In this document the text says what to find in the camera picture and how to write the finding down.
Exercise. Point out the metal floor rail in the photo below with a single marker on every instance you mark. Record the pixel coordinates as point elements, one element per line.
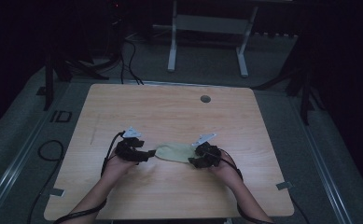
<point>322,161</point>
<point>11,174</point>
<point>170,83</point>

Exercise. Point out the black metal stand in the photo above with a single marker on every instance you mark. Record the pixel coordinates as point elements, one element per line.
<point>49,87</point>
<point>303,87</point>

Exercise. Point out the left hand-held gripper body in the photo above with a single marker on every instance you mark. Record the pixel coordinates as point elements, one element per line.
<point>127,149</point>

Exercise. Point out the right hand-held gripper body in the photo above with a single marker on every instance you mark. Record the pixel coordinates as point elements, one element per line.
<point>212,155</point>

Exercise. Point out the person's right hand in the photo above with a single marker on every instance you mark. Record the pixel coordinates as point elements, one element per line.
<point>227,171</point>

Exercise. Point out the grey round table grommet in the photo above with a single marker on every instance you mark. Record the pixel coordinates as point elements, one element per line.
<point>205,99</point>

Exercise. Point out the person's left hand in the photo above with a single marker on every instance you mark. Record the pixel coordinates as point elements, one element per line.
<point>117,168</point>

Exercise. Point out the grey tape piece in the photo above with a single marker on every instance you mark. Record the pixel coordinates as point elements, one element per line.
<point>284,185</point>
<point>57,192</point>

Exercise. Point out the pale yellowish cloth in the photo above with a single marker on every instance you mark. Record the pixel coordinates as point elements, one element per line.
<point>176,151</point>

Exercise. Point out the white desk frame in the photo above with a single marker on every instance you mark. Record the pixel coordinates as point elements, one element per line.
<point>210,24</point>

